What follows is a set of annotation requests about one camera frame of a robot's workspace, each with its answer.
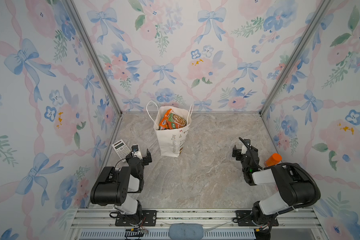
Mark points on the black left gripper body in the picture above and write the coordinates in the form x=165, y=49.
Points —
x=145, y=161

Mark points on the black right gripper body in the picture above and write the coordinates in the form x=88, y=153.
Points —
x=238, y=152

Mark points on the white paper gift bag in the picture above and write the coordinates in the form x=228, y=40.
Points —
x=171, y=142

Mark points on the green back-side snack bag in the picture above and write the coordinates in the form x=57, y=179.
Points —
x=175, y=122

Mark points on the orange Fox's candy bag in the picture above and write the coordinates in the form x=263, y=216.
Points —
x=164, y=125

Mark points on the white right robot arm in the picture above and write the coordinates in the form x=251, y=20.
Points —
x=296, y=187

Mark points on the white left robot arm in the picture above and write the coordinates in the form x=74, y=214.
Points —
x=114, y=185

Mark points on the white calculator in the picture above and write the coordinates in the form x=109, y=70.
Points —
x=121, y=149

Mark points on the orange bottle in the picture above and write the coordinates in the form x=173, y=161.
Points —
x=274, y=159

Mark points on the grey blue cushion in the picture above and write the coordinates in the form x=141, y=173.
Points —
x=186, y=232

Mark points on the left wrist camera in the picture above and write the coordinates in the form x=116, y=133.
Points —
x=136, y=153

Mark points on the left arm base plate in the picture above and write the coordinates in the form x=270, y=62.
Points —
x=145, y=218

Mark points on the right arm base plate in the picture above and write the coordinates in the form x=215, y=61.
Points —
x=246, y=218

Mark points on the aluminium rail frame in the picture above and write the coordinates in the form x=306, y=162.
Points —
x=203, y=224

